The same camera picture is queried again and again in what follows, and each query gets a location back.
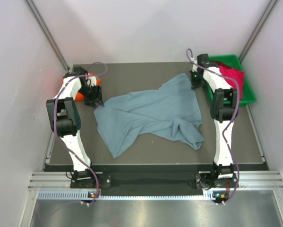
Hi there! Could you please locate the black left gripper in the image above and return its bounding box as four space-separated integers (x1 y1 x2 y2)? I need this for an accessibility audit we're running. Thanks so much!
78 84 103 108

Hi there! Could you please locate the blue grey t shirt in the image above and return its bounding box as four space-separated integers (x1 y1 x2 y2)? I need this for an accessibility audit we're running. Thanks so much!
94 73 204 158

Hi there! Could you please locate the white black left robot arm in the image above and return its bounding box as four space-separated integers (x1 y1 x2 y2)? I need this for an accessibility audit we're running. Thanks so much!
46 67 103 189

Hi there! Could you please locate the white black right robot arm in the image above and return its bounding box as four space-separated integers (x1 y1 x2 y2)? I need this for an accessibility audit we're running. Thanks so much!
186 49 240 188

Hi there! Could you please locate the orange folded t shirt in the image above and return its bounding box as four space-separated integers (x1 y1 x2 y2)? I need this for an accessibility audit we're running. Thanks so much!
59 70 88 101

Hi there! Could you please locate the dark red t shirt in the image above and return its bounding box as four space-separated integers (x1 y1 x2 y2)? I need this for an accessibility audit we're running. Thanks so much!
210 61 230 69

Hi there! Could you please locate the pink t shirt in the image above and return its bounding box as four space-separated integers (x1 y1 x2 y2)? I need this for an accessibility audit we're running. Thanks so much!
219 67 245 101

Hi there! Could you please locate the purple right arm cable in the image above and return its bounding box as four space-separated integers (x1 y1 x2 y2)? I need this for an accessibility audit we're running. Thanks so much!
186 48 240 204

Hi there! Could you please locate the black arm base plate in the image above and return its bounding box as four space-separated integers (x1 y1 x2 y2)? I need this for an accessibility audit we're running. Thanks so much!
70 172 239 190

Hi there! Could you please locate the grey slotted cable duct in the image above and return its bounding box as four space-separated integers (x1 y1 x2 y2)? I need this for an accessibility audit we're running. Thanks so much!
37 191 225 201

